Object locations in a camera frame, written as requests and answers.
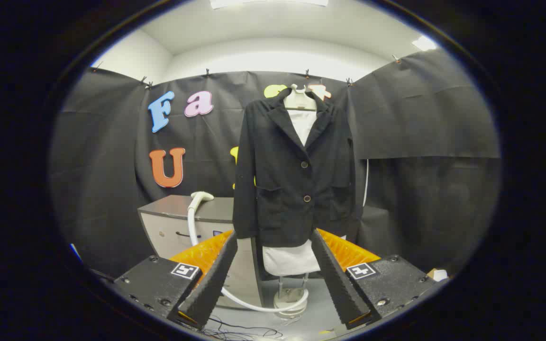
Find white clothes hanger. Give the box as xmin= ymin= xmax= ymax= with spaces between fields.
xmin=282 ymin=84 xmax=319 ymax=112

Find white shirt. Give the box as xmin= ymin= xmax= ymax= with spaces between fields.
xmin=262 ymin=110 xmax=347 ymax=276

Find white hanging cord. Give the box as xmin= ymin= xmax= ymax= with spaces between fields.
xmin=362 ymin=159 xmax=370 ymax=207

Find grey cabinet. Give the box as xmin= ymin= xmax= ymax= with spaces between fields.
xmin=138 ymin=194 xmax=265 ymax=308

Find black floor cables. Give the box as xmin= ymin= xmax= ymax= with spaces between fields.
xmin=202 ymin=315 xmax=285 ymax=341

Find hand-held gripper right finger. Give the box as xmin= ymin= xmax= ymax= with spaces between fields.
xmin=310 ymin=228 xmax=437 ymax=331

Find small ceiling light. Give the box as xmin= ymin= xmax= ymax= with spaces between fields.
xmin=412 ymin=36 xmax=438 ymax=52

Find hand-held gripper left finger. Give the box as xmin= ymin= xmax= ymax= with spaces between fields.
xmin=112 ymin=230 xmax=239 ymax=331

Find white garment steamer head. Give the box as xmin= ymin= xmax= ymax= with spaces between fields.
xmin=187 ymin=191 xmax=309 ymax=313

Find row of black clips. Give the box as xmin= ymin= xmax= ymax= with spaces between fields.
xmin=91 ymin=54 xmax=402 ymax=90

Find black backdrop cloth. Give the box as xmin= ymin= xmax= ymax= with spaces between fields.
xmin=50 ymin=47 xmax=501 ymax=280

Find clear garment steamer base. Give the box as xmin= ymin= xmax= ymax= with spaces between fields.
xmin=273 ymin=274 xmax=309 ymax=319

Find black jacket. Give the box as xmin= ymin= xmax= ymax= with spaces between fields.
xmin=233 ymin=88 xmax=356 ymax=248

